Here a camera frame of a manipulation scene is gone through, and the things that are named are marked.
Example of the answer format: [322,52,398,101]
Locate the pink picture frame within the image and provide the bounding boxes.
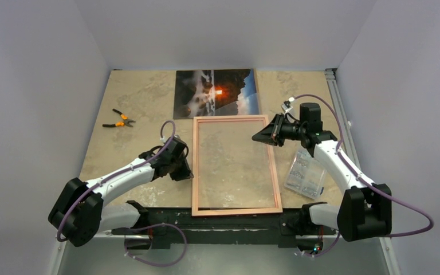
[191,115,282,217]

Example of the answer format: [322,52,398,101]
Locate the sunset landscape photo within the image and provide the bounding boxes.
[173,68,261,119]

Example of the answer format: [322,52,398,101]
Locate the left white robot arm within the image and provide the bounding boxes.
[48,136,193,247]

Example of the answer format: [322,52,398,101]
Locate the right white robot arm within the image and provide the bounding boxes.
[252,103,392,242]

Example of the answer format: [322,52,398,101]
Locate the clear plastic screw box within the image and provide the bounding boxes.
[284,146,327,200]

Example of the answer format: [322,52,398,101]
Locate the brown backing board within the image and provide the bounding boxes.
[252,68,260,94]

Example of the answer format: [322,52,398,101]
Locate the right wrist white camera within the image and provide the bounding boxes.
[281,97,296,122]

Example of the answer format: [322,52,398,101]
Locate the orange handled pliers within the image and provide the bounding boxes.
[102,108,136,129]

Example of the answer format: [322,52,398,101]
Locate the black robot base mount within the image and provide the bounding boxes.
[111,202,335,249]

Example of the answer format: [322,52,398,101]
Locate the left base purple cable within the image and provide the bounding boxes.
[124,222,188,268]

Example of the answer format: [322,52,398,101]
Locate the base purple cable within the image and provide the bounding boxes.
[124,222,188,268]
[297,231,341,259]

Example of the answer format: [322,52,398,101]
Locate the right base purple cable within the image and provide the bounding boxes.
[297,231,341,259]

